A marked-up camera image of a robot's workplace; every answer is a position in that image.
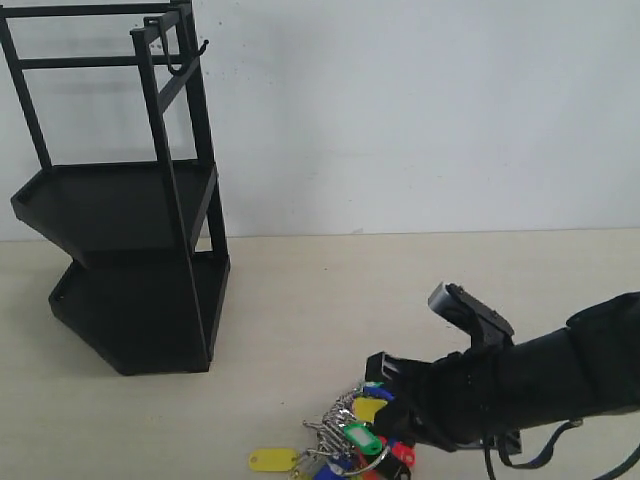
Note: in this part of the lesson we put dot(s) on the black fabric-covered gripper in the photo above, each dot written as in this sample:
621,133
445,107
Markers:
429,406

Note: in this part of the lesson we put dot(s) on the colourful key tag bunch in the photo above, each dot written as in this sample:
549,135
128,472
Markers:
347,445

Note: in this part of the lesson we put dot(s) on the black fabric-covered robot arm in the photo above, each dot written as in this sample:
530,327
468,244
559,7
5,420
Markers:
589,367

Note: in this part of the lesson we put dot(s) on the black metal two-tier rack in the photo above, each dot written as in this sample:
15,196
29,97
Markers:
147,239

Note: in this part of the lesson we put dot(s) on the black S-shaped hook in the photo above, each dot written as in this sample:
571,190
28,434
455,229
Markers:
180,19

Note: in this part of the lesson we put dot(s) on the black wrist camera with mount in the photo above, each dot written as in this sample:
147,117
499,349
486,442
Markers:
484,325

